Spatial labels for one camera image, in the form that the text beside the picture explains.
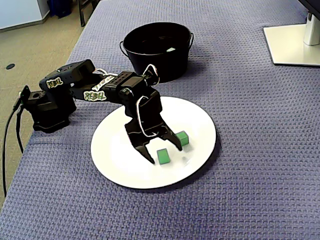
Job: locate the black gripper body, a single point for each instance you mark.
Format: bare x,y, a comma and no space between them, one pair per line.
150,125

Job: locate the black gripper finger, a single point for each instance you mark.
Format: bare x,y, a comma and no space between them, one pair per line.
146,152
173,140

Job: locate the small green cube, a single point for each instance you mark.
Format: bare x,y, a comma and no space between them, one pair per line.
184,137
171,49
163,157

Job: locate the black robot arm with stickers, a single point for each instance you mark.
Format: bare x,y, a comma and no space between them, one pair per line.
50,110

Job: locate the white round plate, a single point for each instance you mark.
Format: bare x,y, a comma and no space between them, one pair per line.
175,172

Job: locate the black metal bucket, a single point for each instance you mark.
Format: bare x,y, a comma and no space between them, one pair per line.
170,67

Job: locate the blue waffle cloth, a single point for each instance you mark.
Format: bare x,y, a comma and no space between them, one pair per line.
250,175

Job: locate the dark blue bin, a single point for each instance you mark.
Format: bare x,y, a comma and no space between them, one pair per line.
60,7

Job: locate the white monitor stand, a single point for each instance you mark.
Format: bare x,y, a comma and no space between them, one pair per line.
287,47

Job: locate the black floor outlet cover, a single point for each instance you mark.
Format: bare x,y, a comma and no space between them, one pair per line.
10,66

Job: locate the black monitor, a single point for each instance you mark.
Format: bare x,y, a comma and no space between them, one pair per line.
313,3

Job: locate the dark chair frame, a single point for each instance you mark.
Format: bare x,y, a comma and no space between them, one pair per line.
82,15

